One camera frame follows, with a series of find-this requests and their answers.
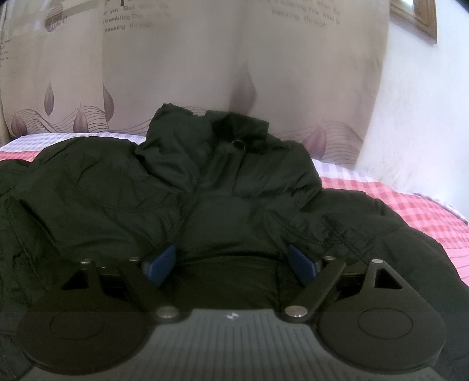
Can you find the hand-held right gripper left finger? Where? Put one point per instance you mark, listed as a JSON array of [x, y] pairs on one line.
[[161, 264]]

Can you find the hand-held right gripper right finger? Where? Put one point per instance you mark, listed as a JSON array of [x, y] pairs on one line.
[[301, 264]]

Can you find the black padded jacket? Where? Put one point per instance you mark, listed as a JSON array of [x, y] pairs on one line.
[[227, 205]]

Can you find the pink checkered bed sheet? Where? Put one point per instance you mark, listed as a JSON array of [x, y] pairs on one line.
[[403, 205]]

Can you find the beige leaf print curtain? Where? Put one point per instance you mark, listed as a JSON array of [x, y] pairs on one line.
[[183, 73]]

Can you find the wooden wall frame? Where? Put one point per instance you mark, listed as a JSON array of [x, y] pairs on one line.
[[421, 22]]

